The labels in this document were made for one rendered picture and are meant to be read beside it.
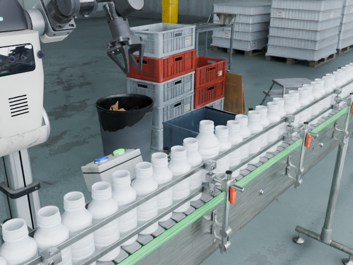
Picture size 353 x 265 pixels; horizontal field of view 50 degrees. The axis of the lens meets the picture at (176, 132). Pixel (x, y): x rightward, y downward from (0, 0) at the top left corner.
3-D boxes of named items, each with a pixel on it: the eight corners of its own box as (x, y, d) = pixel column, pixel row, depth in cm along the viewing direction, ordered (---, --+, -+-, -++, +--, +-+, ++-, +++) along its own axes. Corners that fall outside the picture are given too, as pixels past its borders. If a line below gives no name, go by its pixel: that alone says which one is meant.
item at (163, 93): (159, 107, 343) (159, 83, 335) (125, 99, 364) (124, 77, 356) (195, 92, 390) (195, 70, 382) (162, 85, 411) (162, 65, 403)
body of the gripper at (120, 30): (143, 40, 114) (136, 16, 113) (122, 42, 105) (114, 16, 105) (127, 47, 117) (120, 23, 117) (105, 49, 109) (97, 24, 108)
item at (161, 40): (159, 58, 326) (159, 32, 318) (123, 53, 347) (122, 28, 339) (196, 48, 373) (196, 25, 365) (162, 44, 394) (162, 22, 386)
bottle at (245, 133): (224, 167, 117) (227, 117, 111) (232, 160, 122) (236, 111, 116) (242, 172, 114) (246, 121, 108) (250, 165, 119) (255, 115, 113)
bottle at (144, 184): (133, 220, 91) (131, 159, 85) (158, 220, 92) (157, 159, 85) (131, 236, 86) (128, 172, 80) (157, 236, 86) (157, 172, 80)
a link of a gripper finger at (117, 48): (145, 68, 112) (136, 37, 111) (131, 71, 106) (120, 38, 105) (128, 74, 116) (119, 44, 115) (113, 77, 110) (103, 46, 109)
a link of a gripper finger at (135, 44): (152, 67, 115) (143, 36, 114) (138, 69, 109) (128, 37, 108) (135, 72, 119) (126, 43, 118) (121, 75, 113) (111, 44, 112)
